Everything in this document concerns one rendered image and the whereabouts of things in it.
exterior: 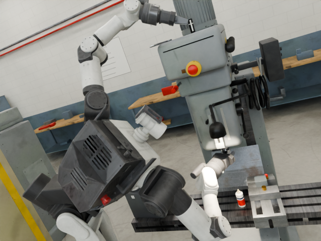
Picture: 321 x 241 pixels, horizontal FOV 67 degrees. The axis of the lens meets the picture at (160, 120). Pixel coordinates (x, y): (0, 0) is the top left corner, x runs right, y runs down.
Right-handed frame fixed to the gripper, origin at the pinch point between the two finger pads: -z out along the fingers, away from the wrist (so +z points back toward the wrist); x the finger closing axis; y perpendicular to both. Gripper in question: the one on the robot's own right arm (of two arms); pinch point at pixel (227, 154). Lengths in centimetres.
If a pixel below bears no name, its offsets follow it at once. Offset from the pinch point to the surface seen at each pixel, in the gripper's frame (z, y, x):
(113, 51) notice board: -272, -90, 409
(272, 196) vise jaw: -0.1, 23.2, -19.6
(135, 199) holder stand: 32, 17, 52
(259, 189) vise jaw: -1.0, 20.8, -13.1
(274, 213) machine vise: 9.8, 24.9, -23.6
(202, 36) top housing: 18, -63, -15
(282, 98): -356, 92, 88
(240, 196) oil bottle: 3.2, 24.5, -3.6
